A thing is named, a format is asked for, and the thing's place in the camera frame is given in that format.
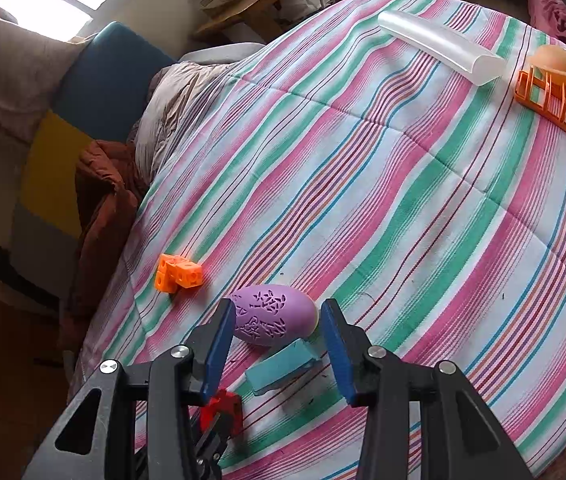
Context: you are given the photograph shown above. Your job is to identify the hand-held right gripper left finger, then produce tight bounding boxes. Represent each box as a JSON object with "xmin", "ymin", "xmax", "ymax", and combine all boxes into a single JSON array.
[{"xmin": 23, "ymin": 299, "xmax": 238, "ymax": 480}]

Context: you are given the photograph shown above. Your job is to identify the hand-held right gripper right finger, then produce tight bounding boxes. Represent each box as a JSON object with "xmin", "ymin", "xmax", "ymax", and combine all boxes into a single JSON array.
[{"xmin": 319, "ymin": 298, "xmax": 534, "ymax": 480}]

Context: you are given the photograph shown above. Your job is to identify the blue rectangular block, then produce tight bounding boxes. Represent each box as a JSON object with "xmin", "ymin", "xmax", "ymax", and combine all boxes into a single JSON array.
[{"xmin": 244, "ymin": 337, "xmax": 322, "ymax": 396}]

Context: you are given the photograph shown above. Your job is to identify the purple patterned egg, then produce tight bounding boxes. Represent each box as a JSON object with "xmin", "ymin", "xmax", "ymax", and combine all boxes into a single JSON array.
[{"xmin": 228, "ymin": 284, "xmax": 320, "ymax": 348}]

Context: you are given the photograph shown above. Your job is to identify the red and black toy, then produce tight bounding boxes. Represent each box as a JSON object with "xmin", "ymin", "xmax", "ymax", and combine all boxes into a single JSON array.
[{"xmin": 183, "ymin": 389, "xmax": 244, "ymax": 480}]

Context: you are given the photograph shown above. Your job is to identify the orange cube blocks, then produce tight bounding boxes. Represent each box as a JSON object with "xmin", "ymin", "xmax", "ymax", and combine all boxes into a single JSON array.
[{"xmin": 154, "ymin": 254, "xmax": 203, "ymax": 294}]

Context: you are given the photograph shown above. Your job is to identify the striped pink green blanket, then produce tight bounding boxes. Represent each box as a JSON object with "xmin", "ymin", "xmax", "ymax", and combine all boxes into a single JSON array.
[{"xmin": 68, "ymin": 0, "xmax": 566, "ymax": 480}]

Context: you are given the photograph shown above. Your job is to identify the brown crumpled cloth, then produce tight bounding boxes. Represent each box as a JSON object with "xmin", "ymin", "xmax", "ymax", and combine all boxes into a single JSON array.
[{"xmin": 58, "ymin": 139, "xmax": 152, "ymax": 357}]

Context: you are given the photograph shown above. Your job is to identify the beige quilt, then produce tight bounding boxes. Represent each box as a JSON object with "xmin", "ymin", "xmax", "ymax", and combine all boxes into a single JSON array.
[{"xmin": 128, "ymin": 60, "xmax": 244, "ymax": 182}]

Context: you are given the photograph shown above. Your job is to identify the grey yellow blue headboard cushion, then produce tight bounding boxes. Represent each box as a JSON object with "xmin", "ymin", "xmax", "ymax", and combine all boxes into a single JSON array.
[{"xmin": 10, "ymin": 21, "xmax": 179, "ymax": 281}]

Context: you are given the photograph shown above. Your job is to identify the grey pillow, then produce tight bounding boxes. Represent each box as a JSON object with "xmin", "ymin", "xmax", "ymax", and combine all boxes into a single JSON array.
[{"xmin": 180, "ymin": 42, "xmax": 267, "ymax": 67}]

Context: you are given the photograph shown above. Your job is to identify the translucent plastic tube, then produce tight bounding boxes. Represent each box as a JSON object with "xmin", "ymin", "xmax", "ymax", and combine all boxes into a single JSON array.
[{"xmin": 377, "ymin": 10, "xmax": 508, "ymax": 86}]

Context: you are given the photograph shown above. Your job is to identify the orange plastic rack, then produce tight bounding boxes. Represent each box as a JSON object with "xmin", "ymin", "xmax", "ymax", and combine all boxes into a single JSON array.
[{"xmin": 514, "ymin": 67, "xmax": 566, "ymax": 164}]

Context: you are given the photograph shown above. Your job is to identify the wooden desk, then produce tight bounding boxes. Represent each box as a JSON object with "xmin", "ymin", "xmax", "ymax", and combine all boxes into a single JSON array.
[{"xmin": 190, "ymin": 0, "xmax": 350, "ymax": 44}]

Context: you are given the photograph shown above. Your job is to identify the peach plastic bowl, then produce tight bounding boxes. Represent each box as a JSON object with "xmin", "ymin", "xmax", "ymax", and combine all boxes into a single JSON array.
[{"xmin": 528, "ymin": 44, "xmax": 566, "ymax": 86}]

